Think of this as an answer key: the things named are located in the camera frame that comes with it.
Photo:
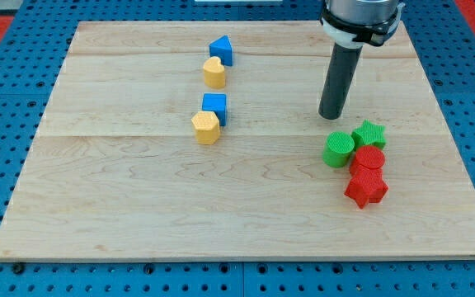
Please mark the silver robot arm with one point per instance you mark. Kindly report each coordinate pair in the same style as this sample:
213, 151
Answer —
354, 23

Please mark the green circle block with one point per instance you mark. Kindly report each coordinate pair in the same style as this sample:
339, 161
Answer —
337, 149

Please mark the red circle block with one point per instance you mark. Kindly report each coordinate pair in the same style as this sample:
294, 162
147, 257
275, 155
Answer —
367, 157

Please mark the green star block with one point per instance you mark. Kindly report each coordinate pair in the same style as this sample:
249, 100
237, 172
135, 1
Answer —
369, 133

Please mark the red star block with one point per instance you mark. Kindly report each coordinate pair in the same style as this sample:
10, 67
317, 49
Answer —
366, 186

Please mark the light wooden board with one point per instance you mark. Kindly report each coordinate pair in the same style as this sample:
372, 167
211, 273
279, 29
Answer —
115, 174

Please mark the yellow hexagon block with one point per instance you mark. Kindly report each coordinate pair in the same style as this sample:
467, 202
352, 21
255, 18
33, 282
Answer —
206, 126

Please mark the blue cube block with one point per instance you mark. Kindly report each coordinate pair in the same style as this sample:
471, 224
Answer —
217, 103

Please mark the yellow heart block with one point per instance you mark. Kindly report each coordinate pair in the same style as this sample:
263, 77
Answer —
214, 73

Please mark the blue triangle block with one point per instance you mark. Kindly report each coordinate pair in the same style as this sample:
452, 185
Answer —
223, 49

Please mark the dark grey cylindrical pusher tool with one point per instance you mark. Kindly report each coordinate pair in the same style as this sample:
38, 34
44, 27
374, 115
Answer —
340, 72

